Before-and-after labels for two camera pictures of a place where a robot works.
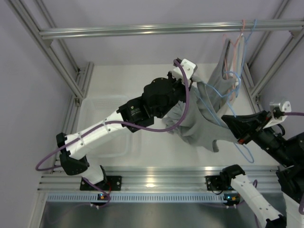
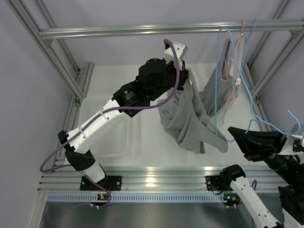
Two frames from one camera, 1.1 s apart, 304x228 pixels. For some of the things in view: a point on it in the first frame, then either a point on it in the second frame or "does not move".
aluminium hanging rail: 50,33 does not move
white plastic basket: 118,144 does not move
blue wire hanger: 244,151 -> 257,117
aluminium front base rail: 159,178 does not move
